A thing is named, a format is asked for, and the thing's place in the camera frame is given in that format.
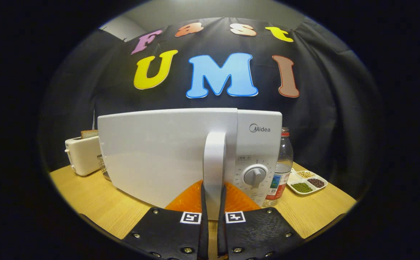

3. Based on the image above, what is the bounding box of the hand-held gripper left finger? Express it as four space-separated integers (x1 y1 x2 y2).
123 180 209 260

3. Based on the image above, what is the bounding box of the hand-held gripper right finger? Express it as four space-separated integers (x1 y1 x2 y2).
217 181 304 260

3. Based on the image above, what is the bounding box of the white microwave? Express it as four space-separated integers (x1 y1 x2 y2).
97 108 283 221

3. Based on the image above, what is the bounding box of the clear plastic water bottle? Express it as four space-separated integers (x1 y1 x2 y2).
263 127 294 207

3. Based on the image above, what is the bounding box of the white divided bean dish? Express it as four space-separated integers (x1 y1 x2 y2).
287 169 328 195

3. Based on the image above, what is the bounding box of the white toaster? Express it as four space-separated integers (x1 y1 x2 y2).
65 135 102 177

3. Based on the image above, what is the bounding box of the black backdrop cloth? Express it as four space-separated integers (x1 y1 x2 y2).
38 17 382 199

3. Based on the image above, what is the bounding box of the metal wire basket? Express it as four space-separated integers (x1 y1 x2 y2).
97 155 111 181

